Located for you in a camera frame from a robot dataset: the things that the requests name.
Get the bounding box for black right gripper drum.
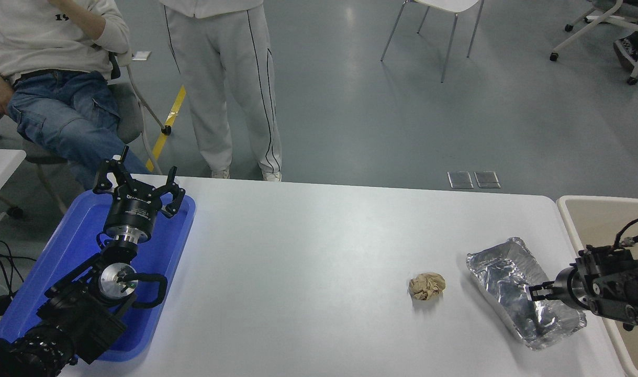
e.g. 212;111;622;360
554;266;579;309

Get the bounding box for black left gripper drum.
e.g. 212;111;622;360
104;188;165;235

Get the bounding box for silver foil tray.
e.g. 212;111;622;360
466;237;587;350

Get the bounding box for metal floor plate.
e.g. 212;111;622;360
447;171;474;189
474;171;501;189

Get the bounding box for large pale bin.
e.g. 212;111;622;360
556;195;638;377

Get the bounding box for blue plastic tray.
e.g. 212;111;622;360
0;190;196;363

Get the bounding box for seated person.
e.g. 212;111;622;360
0;0;153;190

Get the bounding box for crumpled tan paper ball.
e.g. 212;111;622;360
408;272;446;302

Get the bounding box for standing person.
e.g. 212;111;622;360
159;0;283;182

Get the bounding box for person's black shoe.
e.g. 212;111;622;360
613;30;638;75

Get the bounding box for white-framed wheeled chair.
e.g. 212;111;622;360
549;0;638;85

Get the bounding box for white chair with metal legs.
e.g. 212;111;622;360
380;0;484;83

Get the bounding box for black cable loops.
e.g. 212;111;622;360
0;239;37;295

